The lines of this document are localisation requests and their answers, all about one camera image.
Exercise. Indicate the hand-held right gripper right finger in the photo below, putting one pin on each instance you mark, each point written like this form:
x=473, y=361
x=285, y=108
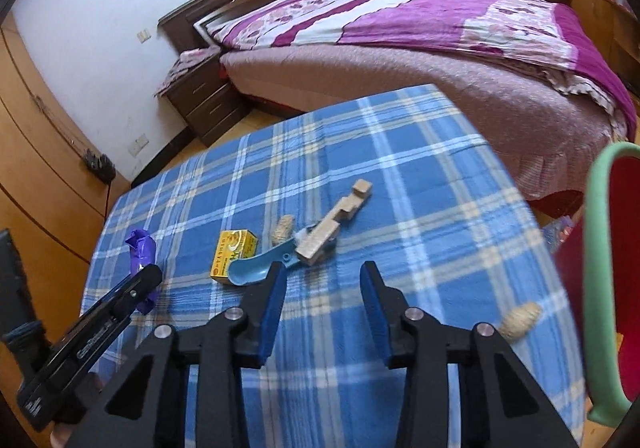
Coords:
x=372, y=318

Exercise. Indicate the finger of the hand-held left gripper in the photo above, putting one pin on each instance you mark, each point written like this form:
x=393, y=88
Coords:
x=142, y=280

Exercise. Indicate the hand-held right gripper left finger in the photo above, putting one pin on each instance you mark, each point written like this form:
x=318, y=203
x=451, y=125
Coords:
x=272, y=318

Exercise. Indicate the purple plastic wrapper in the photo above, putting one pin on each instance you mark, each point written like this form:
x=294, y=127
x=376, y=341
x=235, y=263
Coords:
x=142, y=250

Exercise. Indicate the red bucket with green rim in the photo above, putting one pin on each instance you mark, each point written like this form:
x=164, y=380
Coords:
x=600, y=278

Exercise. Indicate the person's left hand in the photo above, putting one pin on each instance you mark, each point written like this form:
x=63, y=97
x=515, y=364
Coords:
x=60, y=435

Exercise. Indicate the light blue plastic scoop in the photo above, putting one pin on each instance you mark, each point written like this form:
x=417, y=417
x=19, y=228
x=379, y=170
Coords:
x=255, y=270

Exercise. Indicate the small yellow box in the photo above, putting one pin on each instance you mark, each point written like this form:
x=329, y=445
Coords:
x=235, y=250

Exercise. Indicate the peanut shell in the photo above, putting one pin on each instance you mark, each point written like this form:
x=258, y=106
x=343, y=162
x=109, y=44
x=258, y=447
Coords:
x=282, y=230
x=520, y=321

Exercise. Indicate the notched wooden block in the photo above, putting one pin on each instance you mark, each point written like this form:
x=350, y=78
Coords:
x=325, y=233

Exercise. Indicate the black power strip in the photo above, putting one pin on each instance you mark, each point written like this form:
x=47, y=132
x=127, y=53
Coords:
x=97, y=166

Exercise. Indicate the blue plaid tablecloth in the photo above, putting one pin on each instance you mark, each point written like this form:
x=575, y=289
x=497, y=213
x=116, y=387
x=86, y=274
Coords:
x=400, y=177

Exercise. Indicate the light wooden wardrobe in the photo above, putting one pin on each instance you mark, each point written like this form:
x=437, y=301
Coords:
x=35, y=152

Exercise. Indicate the dark wooden nightstand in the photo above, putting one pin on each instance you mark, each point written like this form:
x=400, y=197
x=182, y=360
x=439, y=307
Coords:
x=210, y=102

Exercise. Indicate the pink floral cloth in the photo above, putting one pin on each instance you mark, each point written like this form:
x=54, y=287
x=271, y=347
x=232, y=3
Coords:
x=185, y=63

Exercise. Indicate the mauve bed cover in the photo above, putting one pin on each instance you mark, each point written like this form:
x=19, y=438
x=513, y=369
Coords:
x=400, y=75

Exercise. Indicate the bed with purple quilt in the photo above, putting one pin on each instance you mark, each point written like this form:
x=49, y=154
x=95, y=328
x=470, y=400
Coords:
x=425, y=17

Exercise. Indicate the white wall outlet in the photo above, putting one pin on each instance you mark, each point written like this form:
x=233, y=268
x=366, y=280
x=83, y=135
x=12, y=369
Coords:
x=138, y=145

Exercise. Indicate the white wall switch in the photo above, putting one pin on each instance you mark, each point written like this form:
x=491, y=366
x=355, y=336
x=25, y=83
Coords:
x=144, y=35

